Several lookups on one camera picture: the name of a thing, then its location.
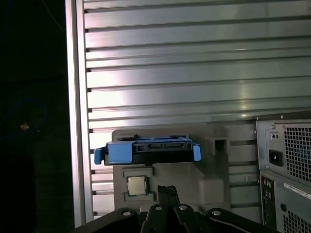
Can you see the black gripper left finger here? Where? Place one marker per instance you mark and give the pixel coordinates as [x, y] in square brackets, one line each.
[155, 218]

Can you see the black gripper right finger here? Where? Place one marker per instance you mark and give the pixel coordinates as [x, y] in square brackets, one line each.
[187, 218]

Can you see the hard disk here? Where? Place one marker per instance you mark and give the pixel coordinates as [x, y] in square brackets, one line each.
[119, 153]

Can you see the silver CPU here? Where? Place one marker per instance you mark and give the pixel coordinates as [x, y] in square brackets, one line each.
[137, 185]

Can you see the grey parts rack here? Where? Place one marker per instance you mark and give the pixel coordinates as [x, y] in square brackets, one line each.
[182, 177]

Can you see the black PC case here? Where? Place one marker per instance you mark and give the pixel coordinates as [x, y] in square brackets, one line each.
[263, 145]

